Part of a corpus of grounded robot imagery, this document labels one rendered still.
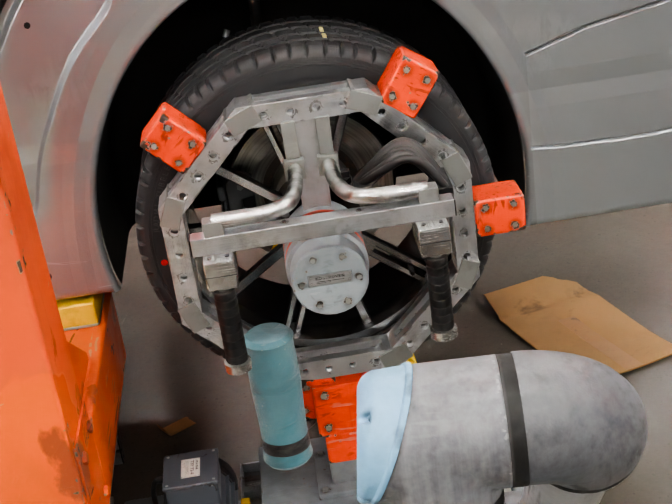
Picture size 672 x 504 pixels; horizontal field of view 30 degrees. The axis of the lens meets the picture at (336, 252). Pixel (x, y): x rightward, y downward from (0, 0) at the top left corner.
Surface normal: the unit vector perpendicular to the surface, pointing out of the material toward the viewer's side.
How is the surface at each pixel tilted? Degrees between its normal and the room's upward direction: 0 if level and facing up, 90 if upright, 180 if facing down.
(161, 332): 0
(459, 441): 70
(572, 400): 51
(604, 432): 76
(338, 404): 90
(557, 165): 90
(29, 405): 90
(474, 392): 30
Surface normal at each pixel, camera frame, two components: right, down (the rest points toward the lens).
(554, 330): -0.11, -0.88
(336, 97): 0.09, 0.42
